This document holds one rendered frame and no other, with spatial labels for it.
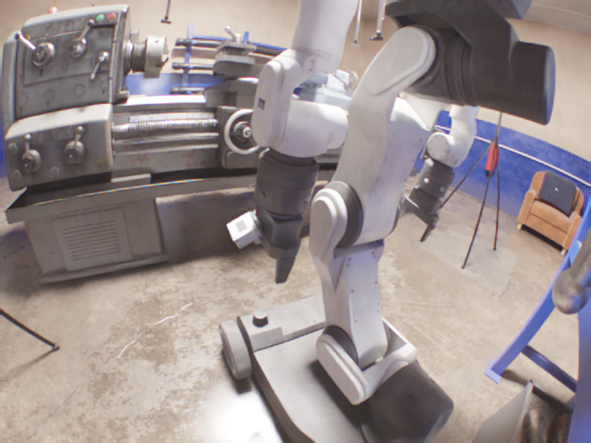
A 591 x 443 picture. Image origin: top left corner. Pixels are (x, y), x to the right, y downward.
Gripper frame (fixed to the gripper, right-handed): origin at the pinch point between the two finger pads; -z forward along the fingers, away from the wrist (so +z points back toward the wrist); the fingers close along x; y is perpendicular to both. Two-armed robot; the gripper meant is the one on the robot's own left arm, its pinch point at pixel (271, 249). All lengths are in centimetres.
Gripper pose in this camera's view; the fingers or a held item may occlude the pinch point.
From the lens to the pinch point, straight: 46.2
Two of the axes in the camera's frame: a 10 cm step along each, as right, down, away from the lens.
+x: -4.5, -6.0, 6.7
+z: 2.1, -7.9, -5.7
